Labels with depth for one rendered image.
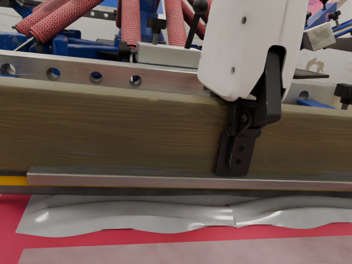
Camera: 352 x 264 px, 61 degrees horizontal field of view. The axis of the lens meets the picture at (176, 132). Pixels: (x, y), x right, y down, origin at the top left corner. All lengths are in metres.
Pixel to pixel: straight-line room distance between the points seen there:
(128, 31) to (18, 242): 0.62
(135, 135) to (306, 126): 0.16
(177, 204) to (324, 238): 0.13
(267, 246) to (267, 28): 0.17
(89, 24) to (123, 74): 3.92
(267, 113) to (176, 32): 0.62
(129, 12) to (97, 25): 3.60
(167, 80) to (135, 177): 0.32
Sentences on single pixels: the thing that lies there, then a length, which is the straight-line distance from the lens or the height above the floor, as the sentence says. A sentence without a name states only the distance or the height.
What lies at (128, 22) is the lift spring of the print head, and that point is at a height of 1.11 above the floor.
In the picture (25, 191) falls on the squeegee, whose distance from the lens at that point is 0.29.
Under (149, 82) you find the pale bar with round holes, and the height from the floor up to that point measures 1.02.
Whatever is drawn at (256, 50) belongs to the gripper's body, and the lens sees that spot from 0.22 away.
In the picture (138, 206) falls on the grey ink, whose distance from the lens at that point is 0.28.
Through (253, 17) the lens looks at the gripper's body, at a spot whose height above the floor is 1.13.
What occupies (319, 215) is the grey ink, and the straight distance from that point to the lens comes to 0.34.
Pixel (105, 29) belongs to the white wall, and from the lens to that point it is 4.44.
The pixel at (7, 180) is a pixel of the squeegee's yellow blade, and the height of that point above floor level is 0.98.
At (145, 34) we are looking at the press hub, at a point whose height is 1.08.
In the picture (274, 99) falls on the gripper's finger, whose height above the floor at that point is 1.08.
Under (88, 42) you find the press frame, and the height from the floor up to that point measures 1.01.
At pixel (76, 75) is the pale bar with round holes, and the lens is 0.54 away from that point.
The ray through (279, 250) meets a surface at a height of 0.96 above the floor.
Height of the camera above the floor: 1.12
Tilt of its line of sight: 19 degrees down
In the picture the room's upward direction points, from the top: 8 degrees clockwise
